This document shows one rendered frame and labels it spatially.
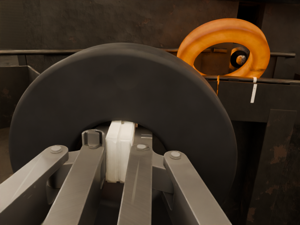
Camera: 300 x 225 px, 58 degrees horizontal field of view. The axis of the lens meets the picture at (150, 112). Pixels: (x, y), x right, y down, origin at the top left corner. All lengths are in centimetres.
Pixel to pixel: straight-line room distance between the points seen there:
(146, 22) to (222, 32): 21
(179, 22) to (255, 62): 20
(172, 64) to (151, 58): 1
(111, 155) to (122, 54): 6
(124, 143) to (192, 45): 40
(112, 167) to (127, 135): 2
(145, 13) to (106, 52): 50
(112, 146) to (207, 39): 40
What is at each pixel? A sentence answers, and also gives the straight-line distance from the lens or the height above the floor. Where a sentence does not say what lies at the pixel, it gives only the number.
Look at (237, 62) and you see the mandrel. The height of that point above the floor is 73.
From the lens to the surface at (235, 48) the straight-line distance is 72.
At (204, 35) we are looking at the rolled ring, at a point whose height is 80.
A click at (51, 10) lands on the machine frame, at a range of 70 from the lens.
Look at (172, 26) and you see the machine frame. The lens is 66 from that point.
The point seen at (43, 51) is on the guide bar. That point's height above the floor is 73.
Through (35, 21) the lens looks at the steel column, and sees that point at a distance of 335.
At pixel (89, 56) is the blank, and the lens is 16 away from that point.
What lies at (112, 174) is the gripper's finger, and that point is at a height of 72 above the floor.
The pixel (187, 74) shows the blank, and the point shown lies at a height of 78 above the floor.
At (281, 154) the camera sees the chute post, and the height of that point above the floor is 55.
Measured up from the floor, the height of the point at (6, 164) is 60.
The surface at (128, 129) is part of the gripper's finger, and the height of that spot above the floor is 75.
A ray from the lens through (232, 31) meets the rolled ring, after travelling 52.
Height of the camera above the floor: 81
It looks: 18 degrees down
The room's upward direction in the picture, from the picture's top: 4 degrees clockwise
